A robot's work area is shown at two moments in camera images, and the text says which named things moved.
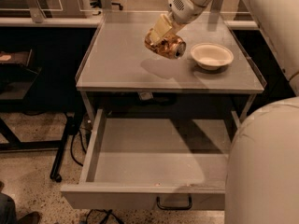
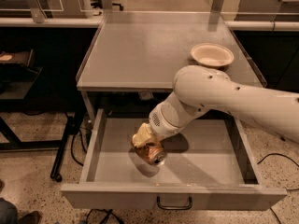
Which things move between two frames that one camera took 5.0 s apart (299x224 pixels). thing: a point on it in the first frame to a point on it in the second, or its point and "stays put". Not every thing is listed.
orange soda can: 170,46 to 153,151
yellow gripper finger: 161,28 to 143,134
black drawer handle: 175,207 stays put
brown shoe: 33,217 stays put
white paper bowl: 211,56 stays put
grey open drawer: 135,160 stays put
